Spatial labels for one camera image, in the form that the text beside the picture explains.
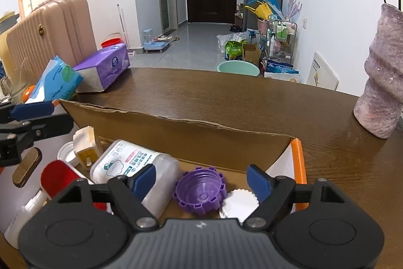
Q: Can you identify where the purple ribbed cap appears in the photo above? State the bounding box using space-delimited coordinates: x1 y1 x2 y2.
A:
172 167 227 216

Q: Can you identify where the pink textured vase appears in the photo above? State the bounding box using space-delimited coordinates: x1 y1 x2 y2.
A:
353 4 402 139

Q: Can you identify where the yellow watering can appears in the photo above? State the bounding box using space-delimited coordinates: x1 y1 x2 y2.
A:
245 2 273 20

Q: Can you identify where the red cardboard box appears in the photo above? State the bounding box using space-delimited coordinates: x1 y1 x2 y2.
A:
0 98 308 269

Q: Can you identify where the red white lint brush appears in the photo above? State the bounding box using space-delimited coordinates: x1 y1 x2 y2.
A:
40 160 111 213

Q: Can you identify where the red bucket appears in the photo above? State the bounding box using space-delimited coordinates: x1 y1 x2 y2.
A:
100 32 125 48

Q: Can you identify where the green plastic basin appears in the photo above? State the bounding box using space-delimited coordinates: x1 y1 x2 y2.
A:
217 60 260 76

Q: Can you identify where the blue pet feeder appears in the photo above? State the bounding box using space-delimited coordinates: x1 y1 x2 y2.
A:
143 29 170 53

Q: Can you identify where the clear drinking glass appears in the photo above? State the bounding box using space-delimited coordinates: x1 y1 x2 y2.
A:
1 60 29 104

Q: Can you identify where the beige square plug adapter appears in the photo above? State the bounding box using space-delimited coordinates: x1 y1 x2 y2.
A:
73 126 104 170

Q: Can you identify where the purple tissue pack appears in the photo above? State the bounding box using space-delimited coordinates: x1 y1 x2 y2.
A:
73 43 130 94

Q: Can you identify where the white ribbed cap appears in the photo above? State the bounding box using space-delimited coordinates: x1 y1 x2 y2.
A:
57 141 79 167

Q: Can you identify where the pink ribbed suitcase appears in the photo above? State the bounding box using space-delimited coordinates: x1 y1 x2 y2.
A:
6 0 97 85

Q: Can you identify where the white wipes bottle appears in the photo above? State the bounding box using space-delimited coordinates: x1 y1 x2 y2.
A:
90 139 182 218

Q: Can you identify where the white round lid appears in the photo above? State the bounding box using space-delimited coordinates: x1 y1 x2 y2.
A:
219 189 259 225

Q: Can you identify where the orange fruit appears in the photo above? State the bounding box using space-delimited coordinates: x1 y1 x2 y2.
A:
21 85 36 103

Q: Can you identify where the yellow thermos jug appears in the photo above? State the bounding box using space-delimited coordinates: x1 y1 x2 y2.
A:
0 12 19 78

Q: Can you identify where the wire storage rack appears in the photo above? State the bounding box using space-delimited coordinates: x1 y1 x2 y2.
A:
264 19 298 67

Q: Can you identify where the blue tissue pack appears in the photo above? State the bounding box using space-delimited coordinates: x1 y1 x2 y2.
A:
27 56 83 104

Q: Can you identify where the small white spray bottle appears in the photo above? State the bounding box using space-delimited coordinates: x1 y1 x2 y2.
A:
4 190 48 249

